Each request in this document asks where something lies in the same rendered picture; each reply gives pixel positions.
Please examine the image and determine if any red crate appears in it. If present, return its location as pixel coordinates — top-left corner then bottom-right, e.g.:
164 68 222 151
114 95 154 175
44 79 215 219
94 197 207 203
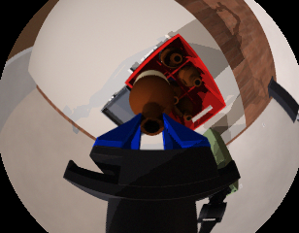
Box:
125 34 226 130

